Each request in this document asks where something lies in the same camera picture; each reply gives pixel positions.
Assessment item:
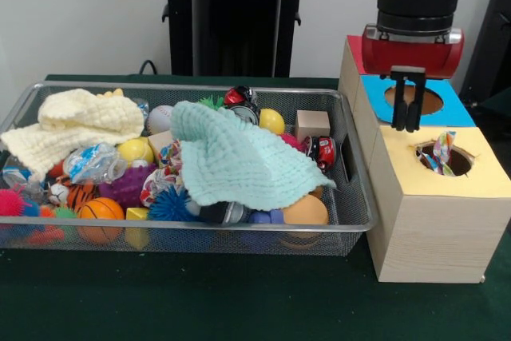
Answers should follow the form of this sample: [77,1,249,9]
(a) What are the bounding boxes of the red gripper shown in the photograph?
[362,26,465,133]

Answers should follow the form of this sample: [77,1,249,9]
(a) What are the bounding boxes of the colourful polka dot cloth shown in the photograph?
[419,129,458,176]

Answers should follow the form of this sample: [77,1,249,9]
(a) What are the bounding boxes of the shallow clear mesh bin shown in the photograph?
[0,80,378,258]

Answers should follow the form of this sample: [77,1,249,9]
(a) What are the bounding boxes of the wooden box with three holes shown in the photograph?
[339,35,511,284]

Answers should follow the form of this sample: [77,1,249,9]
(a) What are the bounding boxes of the small wooden cube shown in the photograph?
[294,109,331,142]

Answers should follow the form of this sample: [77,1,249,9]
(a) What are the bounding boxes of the black chair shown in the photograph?
[461,0,511,110]

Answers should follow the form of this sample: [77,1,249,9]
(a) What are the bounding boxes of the yellow ball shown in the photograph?
[258,108,286,136]
[118,137,155,168]

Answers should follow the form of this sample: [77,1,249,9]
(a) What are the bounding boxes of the peach orange ball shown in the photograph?
[282,194,330,232]

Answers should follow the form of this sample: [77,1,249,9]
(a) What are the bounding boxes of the mint green cloth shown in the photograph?
[169,100,336,212]

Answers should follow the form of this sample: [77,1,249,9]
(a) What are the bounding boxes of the green spiky ball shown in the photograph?
[197,95,226,112]

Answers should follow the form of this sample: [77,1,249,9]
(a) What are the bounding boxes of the white toy baseball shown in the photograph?
[145,105,175,136]

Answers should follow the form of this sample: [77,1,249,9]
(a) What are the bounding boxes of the orange toy basketball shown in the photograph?
[78,197,127,244]

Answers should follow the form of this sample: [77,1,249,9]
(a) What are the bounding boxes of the cream yellow cloth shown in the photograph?
[0,88,146,180]

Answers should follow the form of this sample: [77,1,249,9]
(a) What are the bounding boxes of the pink spiky ball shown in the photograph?
[0,188,26,218]

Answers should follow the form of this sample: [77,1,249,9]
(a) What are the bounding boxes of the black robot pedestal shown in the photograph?
[154,0,322,78]

